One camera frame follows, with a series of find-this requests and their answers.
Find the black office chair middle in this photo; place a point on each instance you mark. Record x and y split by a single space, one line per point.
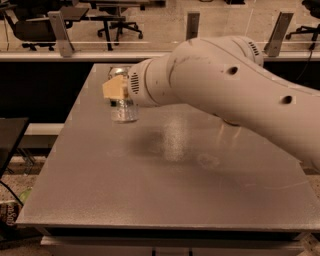
115 8

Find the middle metal railing post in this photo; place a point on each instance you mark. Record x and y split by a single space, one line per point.
192 27

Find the black office chair right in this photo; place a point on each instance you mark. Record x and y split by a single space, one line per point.
314 31

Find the snack bag on floor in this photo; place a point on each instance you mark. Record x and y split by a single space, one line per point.
10 208

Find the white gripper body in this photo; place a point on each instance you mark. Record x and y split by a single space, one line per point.
137 84

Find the black office chair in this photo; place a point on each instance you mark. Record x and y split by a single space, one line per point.
314 31
30 22
115 8

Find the metal railing ledge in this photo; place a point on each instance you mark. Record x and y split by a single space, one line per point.
128 57

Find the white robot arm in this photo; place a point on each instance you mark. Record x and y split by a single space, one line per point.
224 76

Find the metal railing post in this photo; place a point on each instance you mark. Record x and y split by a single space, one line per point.
58 25
192 27
273 46

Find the silver 7up can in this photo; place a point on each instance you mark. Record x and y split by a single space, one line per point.
123 109

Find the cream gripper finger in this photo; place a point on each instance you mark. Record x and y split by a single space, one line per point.
116 88

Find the left metal railing post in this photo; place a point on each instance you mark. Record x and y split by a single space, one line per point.
58 25

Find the right metal railing post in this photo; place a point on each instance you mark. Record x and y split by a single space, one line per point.
273 46

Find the black desk background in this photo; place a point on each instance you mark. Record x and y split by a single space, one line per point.
77 14

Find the black office chair left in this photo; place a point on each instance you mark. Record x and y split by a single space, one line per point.
30 22

